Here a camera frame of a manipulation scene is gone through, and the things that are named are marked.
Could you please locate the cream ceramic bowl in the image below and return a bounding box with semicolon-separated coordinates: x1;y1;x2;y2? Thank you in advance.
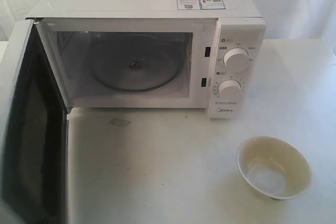
236;136;312;200

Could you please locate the white microwave door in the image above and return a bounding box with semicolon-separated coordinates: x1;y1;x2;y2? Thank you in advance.
1;19;68;223

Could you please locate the white microwave oven body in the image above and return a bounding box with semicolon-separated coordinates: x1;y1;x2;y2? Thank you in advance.
27;0;266;119

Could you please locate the glass turntable plate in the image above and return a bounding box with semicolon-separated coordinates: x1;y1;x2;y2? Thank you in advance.
90;35;184;92

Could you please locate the clear tape patch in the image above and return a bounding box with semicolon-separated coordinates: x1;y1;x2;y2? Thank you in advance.
108;118;131;127

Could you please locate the lower white control knob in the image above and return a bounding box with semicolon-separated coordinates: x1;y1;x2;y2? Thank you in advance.
218;80;242;100

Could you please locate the white control knob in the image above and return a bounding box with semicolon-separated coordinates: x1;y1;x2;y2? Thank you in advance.
223;48;250;73
218;80;242;100

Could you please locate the upper white control knob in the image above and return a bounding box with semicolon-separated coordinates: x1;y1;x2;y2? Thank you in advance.
223;48;250;73

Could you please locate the blue warning sticker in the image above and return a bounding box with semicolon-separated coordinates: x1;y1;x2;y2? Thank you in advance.
176;0;226;10

